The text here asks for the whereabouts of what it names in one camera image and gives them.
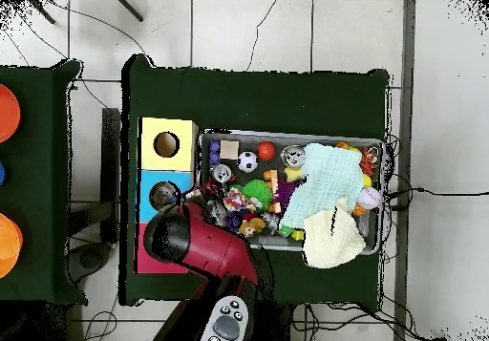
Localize purple spiky ball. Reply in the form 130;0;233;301
273;179;299;204

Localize silver can with pull tab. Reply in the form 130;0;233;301
280;144;307;167

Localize crushed silver can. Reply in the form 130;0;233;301
209;162;233;182

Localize small clear bottle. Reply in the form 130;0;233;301
149;181;181;210

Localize red-orange round disc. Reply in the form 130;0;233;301
0;83;22;143

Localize orange red ball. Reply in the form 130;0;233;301
256;140;277;161

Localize wooden box with three holes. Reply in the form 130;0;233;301
135;117;200;274

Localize thin black floor cable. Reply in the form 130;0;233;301
245;0;277;72

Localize mint green cloth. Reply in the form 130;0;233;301
278;142;365;230

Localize green spiky ball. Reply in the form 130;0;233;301
238;179;274;206

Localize large clear bottle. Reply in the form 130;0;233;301
205;199;229;224

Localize orange round disc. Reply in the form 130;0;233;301
0;212;24;279

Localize side table with green cloth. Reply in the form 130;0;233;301
0;59;88;305

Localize white baseball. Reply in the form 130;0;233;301
355;186;383;210

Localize clear mesh bin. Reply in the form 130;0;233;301
192;128;385;256

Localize cream yellow cloth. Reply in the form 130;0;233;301
302;196;367;269

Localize black and white soccer ball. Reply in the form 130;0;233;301
236;150;260;174

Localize wooden cube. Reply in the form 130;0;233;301
220;139;241;160

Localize black metal leg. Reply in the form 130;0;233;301
116;0;144;23
28;0;56;25

